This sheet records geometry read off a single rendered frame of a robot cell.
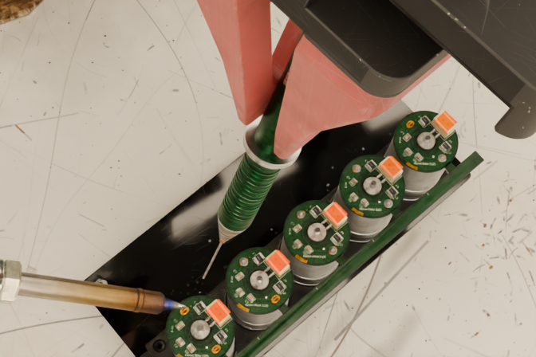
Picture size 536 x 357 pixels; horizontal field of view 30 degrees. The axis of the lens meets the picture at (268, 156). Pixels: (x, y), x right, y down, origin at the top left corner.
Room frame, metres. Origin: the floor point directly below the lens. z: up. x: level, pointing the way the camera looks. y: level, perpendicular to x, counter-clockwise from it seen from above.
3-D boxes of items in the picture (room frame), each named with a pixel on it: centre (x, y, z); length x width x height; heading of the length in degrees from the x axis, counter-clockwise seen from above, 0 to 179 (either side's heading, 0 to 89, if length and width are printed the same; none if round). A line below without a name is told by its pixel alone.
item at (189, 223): (0.10, -0.01, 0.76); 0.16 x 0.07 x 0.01; 135
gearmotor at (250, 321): (0.07, 0.00, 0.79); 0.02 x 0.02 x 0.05
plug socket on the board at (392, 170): (0.11, -0.05, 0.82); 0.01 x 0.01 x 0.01; 45
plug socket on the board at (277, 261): (0.07, -0.01, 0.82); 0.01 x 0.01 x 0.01; 45
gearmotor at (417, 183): (0.13, -0.06, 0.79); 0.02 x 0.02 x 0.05
